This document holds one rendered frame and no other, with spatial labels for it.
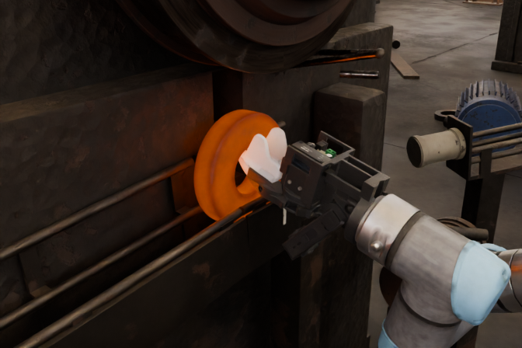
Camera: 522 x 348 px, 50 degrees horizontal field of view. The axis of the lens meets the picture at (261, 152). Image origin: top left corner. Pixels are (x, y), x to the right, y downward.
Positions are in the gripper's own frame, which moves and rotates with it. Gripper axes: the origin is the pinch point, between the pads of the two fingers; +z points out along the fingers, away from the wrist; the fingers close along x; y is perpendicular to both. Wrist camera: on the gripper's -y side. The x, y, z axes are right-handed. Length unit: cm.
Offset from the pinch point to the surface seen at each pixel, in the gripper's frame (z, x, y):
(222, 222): -5.4, 8.6, -4.1
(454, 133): -12.9, -44.9, -3.0
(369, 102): -4.2, -24.2, 4.2
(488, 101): 21, -203, -49
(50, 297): -0.3, 28.6, -8.5
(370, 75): -9.3, -10.6, 13.7
